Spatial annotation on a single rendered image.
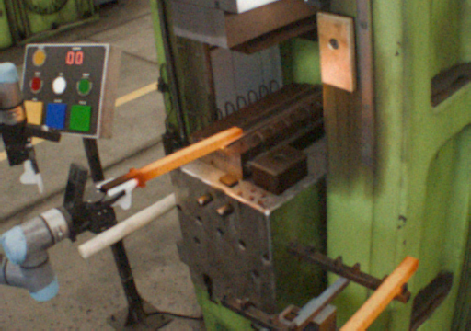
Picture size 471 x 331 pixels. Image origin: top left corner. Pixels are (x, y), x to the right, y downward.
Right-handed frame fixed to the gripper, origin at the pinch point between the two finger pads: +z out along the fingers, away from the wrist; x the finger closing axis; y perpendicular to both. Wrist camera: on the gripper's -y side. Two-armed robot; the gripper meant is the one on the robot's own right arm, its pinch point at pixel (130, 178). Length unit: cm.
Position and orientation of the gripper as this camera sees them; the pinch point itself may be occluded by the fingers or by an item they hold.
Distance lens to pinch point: 146.9
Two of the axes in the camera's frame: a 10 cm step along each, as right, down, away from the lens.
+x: 6.8, 2.9, -6.8
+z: 7.3, -3.8, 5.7
